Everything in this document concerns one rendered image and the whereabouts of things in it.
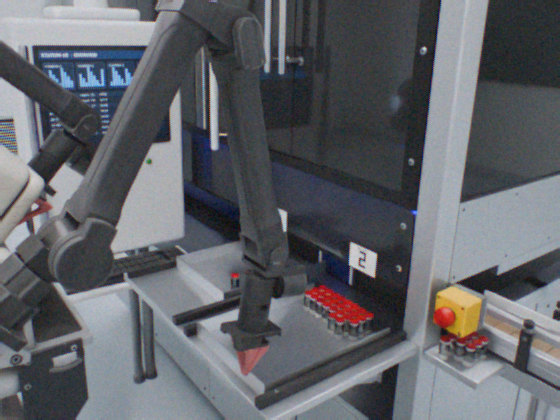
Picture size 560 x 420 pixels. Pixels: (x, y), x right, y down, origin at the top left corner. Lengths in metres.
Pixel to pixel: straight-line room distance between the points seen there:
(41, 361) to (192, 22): 0.57
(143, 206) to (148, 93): 1.11
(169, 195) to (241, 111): 1.06
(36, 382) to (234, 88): 0.56
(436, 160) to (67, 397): 0.79
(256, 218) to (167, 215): 1.01
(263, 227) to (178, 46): 0.33
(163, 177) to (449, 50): 1.09
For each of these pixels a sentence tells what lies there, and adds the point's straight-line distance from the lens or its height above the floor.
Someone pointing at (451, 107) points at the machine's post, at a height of 1.40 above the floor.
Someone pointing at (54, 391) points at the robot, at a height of 0.96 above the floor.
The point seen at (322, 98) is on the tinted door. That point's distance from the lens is 1.28.
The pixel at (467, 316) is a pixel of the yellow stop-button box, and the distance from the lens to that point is 1.10.
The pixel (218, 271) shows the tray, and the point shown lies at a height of 0.88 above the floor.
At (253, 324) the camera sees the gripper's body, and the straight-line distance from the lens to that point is 0.96.
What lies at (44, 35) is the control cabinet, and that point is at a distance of 1.64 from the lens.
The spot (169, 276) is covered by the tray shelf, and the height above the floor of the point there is 0.88.
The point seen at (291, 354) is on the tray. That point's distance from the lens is 1.13.
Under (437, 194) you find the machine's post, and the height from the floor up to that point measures 1.23.
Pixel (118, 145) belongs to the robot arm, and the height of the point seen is 1.38.
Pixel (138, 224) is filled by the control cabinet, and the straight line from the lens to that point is 1.81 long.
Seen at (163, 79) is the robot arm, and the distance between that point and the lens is 0.72.
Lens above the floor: 1.53
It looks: 18 degrees down
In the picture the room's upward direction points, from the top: 1 degrees clockwise
